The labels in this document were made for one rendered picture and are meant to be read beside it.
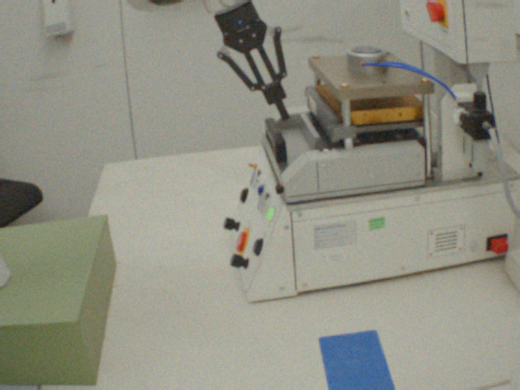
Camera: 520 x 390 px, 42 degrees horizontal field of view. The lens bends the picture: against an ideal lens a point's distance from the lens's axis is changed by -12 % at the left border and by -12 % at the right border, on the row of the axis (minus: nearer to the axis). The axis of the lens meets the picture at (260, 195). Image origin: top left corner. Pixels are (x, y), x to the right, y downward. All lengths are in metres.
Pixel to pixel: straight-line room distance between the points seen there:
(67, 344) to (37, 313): 0.07
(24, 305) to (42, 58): 1.89
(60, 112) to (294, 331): 1.95
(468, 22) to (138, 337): 0.79
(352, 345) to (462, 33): 0.56
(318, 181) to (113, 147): 1.84
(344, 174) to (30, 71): 1.94
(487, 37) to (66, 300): 0.85
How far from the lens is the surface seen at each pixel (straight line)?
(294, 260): 1.30
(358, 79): 1.31
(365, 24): 2.93
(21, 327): 1.13
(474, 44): 1.27
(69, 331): 1.11
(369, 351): 1.18
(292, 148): 1.39
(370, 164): 1.27
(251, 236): 1.42
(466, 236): 1.38
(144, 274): 1.47
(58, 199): 3.13
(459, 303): 1.30
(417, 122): 1.34
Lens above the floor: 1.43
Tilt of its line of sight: 23 degrees down
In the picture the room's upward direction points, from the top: 5 degrees counter-clockwise
